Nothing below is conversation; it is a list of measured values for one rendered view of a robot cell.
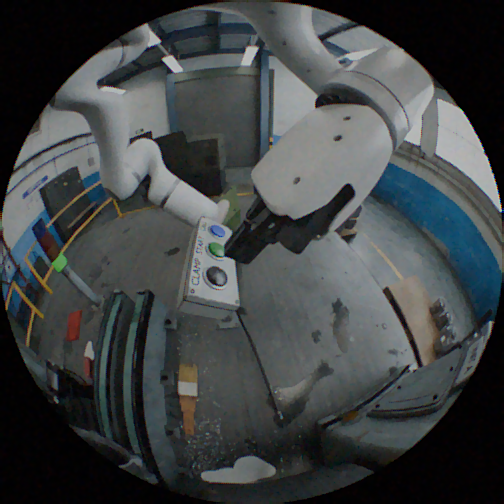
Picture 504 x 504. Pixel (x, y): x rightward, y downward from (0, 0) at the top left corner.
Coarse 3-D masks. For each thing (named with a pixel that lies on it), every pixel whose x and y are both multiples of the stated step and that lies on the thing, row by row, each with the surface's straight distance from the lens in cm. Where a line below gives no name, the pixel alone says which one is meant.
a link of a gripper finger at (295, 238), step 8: (336, 200) 10; (320, 208) 9; (328, 208) 10; (304, 216) 10; (312, 216) 9; (320, 216) 10; (296, 224) 10; (304, 224) 9; (312, 224) 9; (320, 224) 10; (280, 232) 10; (288, 232) 10; (296, 232) 9; (304, 232) 9; (312, 232) 10; (280, 240) 10; (288, 240) 10; (296, 240) 9; (304, 240) 10; (288, 248) 9; (296, 248) 10; (304, 248) 10
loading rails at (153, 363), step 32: (128, 320) 51; (160, 320) 47; (96, 352) 47; (128, 352) 40; (160, 352) 46; (96, 384) 48; (128, 384) 40; (160, 384) 46; (96, 416) 50; (128, 416) 42; (160, 416) 47; (128, 448) 55; (160, 448) 48; (160, 480) 50
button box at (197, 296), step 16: (208, 224) 27; (192, 240) 25; (208, 240) 24; (224, 240) 26; (192, 256) 20; (208, 256) 21; (192, 272) 18; (192, 288) 17; (208, 288) 18; (224, 288) 19; (192, 304) 18; (208, 304) 18; (224, 304) 18
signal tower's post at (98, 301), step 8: (64, 272) 66; (72, 272) 67; (72, 280) 67; (80, 280) 69; (80, 288) 69; (88, 288) 71; (88, 296) 71; (96, 296) 74; (104, 296) 75; (96, 304) 74
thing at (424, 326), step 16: (400, 288) 207; (416, 288) 236; (400, 304) 190; (416, 304) 216; (432, 304) 238; (400, 320) 200; (416, 320) 202; (432, 320) 235; (448, 320) 234; (416, 336) 193; (432, 336) 224; (448, 336) 220; (432, 352) 217
